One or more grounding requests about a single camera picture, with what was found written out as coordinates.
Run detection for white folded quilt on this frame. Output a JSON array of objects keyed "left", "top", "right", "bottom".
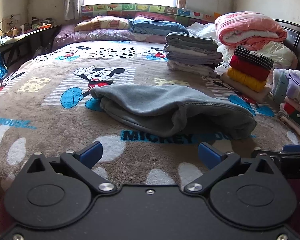
[{"left": 250, "top": 41, "right": 298, "bottom": 70}]

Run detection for yellow cartoon pillow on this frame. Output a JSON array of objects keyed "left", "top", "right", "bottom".
[{"left": 74, "top": 16, "right": 132, "bottom": 32}]

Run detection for grey fleece pants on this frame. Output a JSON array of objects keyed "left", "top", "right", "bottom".
[{"left": 90, "top": 84, "right": 257, "bottom": 140}]

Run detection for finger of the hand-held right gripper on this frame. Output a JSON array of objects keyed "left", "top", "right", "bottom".
[{"left": 252, "top": 144, "right": 300, "bottom": 159}]

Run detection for red folded sweater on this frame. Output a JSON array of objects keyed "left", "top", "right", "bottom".
[{"left": 229, "top": 55, "right": 270, "bottom": 81}]

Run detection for red pillow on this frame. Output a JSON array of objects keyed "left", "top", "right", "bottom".
[{"left": 134, "top": 11, "right": 178, "bottom": 22}]

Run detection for desk clutter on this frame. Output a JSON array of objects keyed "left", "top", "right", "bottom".
[{"left": 0, "top": 15, "right": 56, "bottom": 47}]

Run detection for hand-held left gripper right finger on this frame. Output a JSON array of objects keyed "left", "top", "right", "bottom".
[{"left": 184, "top": 142, "right": 275, "bottom": 195}]

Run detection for colourful alphabet foam mat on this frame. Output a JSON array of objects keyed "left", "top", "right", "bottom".
[{"left": 80, "top": 4, "right": 222, "bottom": 27}]

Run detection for stack of grey folded clothes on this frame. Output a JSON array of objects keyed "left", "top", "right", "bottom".
[{"left": 164, "top": 32, "right": 224, "bottom": 78}]

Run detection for purple quilt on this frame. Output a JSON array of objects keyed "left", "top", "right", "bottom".
[{"left": 51, "top": 25, "right": 170, "bottom": 52}]

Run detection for cartoon mouse printed blanket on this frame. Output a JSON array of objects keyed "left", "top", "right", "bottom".
[{"left": 0, "top": 39, "right": 300, "bottom": 205}]

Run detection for person's maroon clothing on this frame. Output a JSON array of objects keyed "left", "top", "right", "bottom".
[{"left": 287, "top": 177, "right": 300, "bottom": 207}]

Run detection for blue striped pillow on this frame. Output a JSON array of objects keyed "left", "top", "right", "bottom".
[{"left": 131, "top": 16, "right": 189, "bottom": 36}]

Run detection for yellow folded sweater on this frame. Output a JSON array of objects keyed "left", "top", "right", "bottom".
[{"left": 227, "top": 67, "right": 267, "bottom": 92}]

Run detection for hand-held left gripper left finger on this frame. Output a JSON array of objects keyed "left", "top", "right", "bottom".
[{"left": 27, "top": 141, "right": 117, "bottom": 195}]

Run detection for dark wooden desk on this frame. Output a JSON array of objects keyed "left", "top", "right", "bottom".
[{"left": 0, "top": 24, "right": 63, "bottom": 85}]

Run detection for pile of pastel folded clothes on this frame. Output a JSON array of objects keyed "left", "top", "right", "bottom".
[{"left": 272, "top": 69, "right": 300, "bottom": 144}]

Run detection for striped folded garment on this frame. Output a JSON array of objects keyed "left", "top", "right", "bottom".
[{"left": 234, "top": 45, "right": 275, "bottom": 70}]

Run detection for pink folded quilt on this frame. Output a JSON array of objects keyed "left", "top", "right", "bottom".
[{"left": 214, "top": 11, "right": 288, "bottom": 47}]

